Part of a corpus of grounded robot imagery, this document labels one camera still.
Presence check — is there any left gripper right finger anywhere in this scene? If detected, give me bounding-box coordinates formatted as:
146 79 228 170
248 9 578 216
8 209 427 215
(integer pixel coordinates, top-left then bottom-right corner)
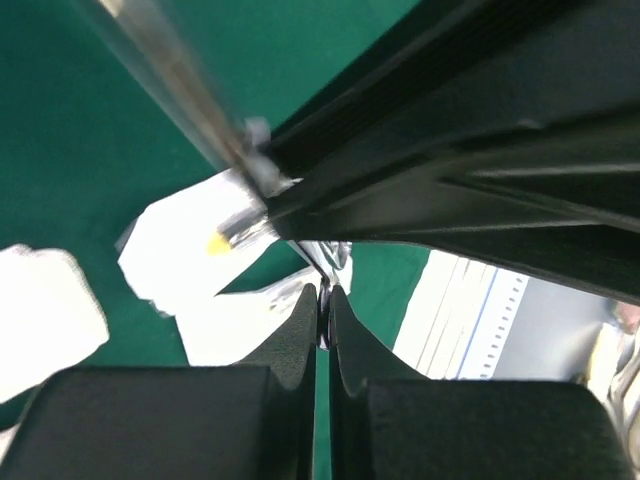
329 288 633 479

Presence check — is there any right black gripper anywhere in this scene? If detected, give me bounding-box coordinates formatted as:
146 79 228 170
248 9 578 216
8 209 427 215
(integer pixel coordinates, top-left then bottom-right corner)
266 1 639 302

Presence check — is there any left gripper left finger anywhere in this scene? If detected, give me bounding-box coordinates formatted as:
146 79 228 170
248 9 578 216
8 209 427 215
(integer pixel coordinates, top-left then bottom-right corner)
1 285 317 479

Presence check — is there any clear sterile packet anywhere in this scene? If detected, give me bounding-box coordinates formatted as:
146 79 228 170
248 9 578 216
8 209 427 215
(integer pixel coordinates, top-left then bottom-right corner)
118 170 321 366
74 0 351 271

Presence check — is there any white gauze pad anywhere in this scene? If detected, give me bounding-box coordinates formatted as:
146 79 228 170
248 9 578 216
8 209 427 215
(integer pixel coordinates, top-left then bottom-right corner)
1 244 110 403

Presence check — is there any green surgical drape cloth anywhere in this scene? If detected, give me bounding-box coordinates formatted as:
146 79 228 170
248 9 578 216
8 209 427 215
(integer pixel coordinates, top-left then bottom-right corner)
1 1 412 367

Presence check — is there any aluminium front rail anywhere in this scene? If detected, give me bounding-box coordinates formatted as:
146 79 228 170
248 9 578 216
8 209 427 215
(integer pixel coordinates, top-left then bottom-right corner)
393 250 498 379

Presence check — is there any slotted cable duct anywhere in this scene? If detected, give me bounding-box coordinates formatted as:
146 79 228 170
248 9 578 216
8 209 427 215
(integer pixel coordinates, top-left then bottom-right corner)
474 269 529 380

